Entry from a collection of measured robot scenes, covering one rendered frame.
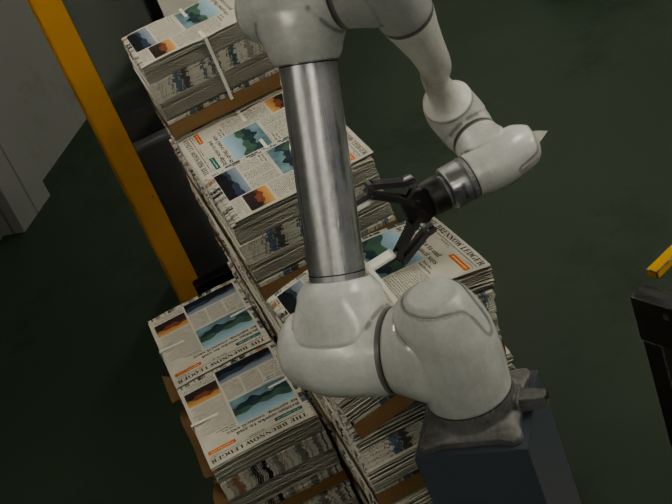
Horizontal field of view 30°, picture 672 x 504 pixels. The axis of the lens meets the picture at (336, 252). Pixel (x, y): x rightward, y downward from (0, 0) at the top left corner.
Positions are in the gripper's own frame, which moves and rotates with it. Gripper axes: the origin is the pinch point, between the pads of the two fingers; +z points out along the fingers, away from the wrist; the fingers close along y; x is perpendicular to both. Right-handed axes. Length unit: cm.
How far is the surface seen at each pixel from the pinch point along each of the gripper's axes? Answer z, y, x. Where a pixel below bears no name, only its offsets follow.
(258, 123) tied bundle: -3, 11, 93
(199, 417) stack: 48, 55, 51
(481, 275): -17.8, 13.8, -11.9
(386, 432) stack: 12.7, 37.7, -10.2
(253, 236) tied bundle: 15, 15, 48
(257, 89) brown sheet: -8, 8, 106
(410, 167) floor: -63, 120, 221
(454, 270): -13.7, 10.9, -10.0
